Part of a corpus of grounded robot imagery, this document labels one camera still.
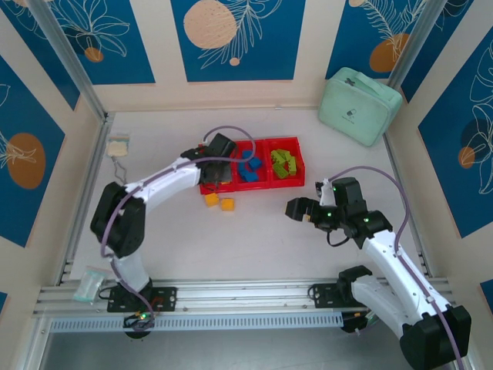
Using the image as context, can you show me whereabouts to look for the small clear bag beige contents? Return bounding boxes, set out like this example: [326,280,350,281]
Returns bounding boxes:
[106,133,131,158]

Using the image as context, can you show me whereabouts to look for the mint green fabric case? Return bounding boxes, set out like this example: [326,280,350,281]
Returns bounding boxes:
[317,67,404,148]

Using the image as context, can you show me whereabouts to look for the base connector wiring bundle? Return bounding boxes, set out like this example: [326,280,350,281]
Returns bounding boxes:
[122,311,159,341]
[341,308,381,336]

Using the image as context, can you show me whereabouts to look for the grey metal lower shelf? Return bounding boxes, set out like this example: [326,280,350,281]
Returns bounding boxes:
[38,308,469,370]

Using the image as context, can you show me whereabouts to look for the clear teal plastic packet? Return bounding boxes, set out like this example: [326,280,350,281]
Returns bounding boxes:
[72,265,111,302]

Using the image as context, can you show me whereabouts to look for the aluminium side rail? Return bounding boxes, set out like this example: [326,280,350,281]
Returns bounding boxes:
[383,130,432,278]
[55,113,115,286]

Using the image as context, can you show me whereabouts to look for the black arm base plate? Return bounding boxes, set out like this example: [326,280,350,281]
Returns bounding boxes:
[106,287,178,313]
[310,283,371,309]

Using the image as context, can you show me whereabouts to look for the thin grey wire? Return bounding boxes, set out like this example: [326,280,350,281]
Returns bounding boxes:
[111,156,130,186]

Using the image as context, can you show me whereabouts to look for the aluminium mounting rail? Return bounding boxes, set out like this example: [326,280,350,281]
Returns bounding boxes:
[32,277,458,318]

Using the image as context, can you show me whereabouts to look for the blue floral wall poster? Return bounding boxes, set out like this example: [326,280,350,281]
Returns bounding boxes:
[325,0,427,81]
[0,0,81,112]
[49,0,156,86]
[0,55,66,248]
[170,0,307,82]
[400,0,493,103]
[418,36,493,239]

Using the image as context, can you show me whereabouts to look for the white slotted cable duct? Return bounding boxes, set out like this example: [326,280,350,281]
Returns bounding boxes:
[49,311,344,332]

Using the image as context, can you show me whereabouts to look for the aluminium frame post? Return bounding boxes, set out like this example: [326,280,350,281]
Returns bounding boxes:
[386,0,450,89]
[26,0,115,124]

